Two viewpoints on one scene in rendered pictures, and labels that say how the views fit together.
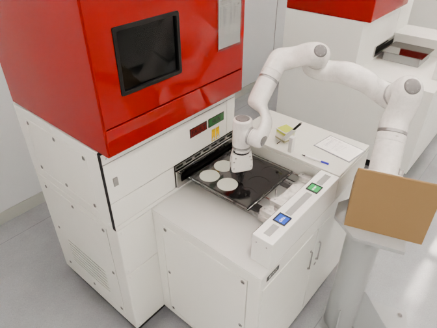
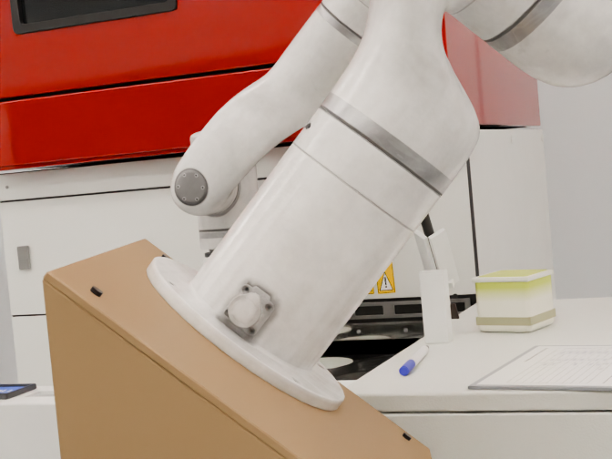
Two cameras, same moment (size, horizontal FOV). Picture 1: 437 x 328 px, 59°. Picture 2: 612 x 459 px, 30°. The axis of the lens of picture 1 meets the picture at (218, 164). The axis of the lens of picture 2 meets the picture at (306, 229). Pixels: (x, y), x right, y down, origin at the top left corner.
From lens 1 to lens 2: 208 cm
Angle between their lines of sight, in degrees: 73
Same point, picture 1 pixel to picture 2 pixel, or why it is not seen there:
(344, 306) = not seen: outside the picture
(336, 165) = (414, 382)
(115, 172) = (26, 234)
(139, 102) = (56, 59)
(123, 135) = (15, 127)
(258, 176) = not seen: hidden behind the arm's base
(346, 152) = (551, 373)
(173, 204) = not seen: hidden behind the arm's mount
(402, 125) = (351, 74)
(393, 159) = (237, 227)
